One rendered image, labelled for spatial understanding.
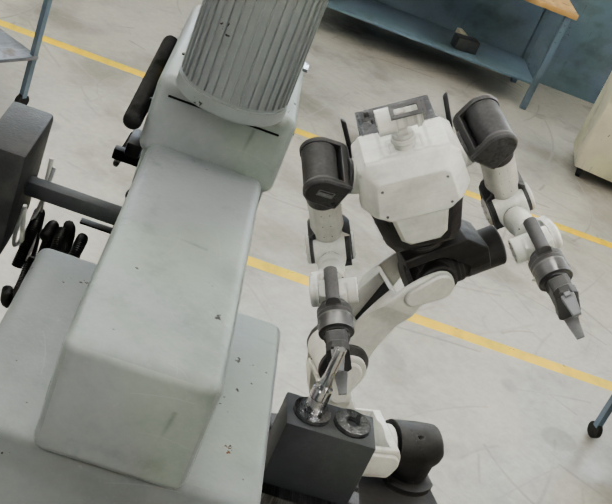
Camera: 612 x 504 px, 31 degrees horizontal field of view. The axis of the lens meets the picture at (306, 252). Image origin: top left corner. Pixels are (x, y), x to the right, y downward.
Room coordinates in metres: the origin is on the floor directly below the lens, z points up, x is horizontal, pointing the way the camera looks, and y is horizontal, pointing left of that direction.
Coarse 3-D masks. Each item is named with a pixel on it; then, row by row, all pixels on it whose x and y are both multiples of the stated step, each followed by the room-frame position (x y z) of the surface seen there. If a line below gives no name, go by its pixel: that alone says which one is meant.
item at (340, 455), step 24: (288, 408) 2.09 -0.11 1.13; (336, 408) 2.16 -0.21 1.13; (288, 432) 2.03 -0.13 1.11; (312, 432) 2.04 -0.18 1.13; (336, 432) 2.07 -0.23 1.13; (360, 432) 2.09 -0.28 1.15; (288, 456) 2.04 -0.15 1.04; (312, 456) 2.05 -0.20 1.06; (336, 456) 2.06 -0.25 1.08; (360, 456) 2.07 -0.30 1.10; (264, 480) 2.03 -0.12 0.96; (288, 480) 2.04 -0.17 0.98; (312, 480) 2.05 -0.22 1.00; (336, 480) 2.06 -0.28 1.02
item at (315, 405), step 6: (312, 390) 2.09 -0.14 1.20; (312, 396) 2.09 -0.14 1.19; (318, 396) 2.08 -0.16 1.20; (330, 396) 2.09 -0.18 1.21; (306, 402) 2.09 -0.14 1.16; (312, 402) 2.08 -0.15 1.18; (318, 402) 2.08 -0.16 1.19; (324, 402) 2.08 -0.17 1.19; (306, 408) 2.09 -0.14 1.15; (312, 408) 2.08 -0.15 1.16; (318, 408) 2.08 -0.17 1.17; (324, 408) 2.09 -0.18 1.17; (312, 414) 2.08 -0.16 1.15; (318, 414) 2.08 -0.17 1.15
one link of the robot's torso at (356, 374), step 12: (312, 360) 2.67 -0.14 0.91; (360, 360) 2.55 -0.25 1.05; (312, 372) 2.65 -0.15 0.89; (348, 372) 2.53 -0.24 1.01; (360, 372) 2.54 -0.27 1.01; (312, 384) 2.65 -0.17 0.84; (348, 384) 2.53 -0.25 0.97; (336, 396) 2.53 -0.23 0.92; (348, 396) 2.55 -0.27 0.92; (348, 408) 2.61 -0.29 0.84
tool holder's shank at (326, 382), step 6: (336, 348) 2.10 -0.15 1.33; (342, 348) 2.11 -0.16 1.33; (336, 354) 2.09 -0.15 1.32; (342, 354) 2.10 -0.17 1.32; (336, 360) 2.09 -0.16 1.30; (330, 366) 2.09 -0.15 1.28; (336, 366) 2.09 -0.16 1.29; (330, 372) 2.09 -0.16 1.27; (336, 372) 2.10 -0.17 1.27; (324, 378) 2.09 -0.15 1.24; (330, 378) 2.09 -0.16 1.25; (324, 384) 2.09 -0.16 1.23; (330, 384) 2.09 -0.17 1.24
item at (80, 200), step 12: (36, 180) 1.72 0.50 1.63; (36, 192) 1.71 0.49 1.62; (48, 192) 1.71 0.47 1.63; (60, 192) 1.72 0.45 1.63; (72, 192) 1.73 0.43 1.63; (60, 204) 1.71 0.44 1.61; (72, 204) 1.72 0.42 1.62; (84, 204) 1.72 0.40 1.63; (96, 204) 1.73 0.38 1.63; (108, 204) 1.74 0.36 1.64; (96, 216) 1.72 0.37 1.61; (108, 216) 1.73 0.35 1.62
